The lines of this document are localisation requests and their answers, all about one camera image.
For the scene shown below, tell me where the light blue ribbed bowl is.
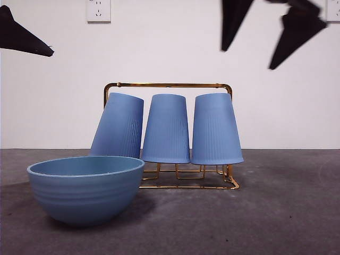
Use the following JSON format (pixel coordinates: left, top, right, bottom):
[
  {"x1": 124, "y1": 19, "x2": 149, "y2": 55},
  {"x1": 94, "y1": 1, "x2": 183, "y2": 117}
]
[{"x1": 26, "y1": 155, "x2": 146, "y2": 227}]

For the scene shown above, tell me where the white wall socket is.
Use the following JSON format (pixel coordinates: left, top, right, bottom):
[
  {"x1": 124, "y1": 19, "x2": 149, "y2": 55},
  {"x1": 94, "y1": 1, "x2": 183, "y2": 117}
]
[
  {"x1": 87, "y1": 0, "x2": 112, "y2": 23},
  {"x1": 326, "y1": 0, "x2": 340, "y2": 23}
]

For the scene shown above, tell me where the gold wire cup rack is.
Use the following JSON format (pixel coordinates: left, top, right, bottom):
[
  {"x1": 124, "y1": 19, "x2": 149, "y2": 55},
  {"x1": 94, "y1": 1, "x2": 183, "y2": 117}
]
[{"x1": 103, "y1": 82, "x2": 241, "y2": 191}]

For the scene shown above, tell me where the blue ribbed cup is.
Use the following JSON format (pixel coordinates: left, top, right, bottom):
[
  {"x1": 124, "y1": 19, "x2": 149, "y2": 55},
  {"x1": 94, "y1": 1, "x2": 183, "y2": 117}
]
[
  {"x1": 89, "y1": 92, "x2": 145, "y2": 159},
  {"x1": 190, "y1": 93, "x2": 244, "y2": 165},
  {"x1": 140, "y1": 93, "x2": 191, "y2": 164}
]

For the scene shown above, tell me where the tilted blue ribbed cup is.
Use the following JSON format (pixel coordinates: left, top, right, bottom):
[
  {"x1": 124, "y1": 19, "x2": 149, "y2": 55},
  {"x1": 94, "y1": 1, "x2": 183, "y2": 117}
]
[{"x1": 89, "y1": 92, "x2": 145, "y2": 159}]

